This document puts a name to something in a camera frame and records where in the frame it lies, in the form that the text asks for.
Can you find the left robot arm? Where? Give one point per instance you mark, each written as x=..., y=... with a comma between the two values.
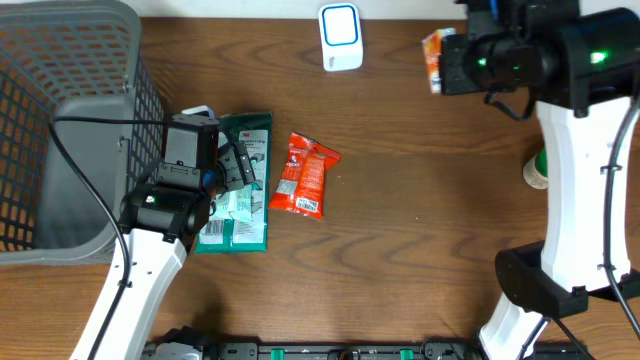
x=169, y=205

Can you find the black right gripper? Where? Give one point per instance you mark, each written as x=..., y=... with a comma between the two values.
x=463, y=81

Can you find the light green wipes pouch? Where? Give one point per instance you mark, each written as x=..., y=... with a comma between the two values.
x=234, y=205

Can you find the red snack packet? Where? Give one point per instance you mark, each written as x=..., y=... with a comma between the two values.
x=301, y=186

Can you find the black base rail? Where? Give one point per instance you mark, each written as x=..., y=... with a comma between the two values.
x=188, y=343

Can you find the green lid jar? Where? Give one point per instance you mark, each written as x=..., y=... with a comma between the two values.
x=535, y=171

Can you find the green 3M package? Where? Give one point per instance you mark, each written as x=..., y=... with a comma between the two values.
x=229, y=236

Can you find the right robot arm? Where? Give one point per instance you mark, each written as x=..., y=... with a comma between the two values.
x=579, y=62

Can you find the grey plastic mesh basket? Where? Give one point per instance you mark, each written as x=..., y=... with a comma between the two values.
x=80, y=121

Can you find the white barcode scanner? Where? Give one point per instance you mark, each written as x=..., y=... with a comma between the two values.
x=341, y=37

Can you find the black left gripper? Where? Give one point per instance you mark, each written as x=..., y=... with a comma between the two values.
x=239, y=163

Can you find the small orange box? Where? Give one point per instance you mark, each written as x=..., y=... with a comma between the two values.
x=431, y=46

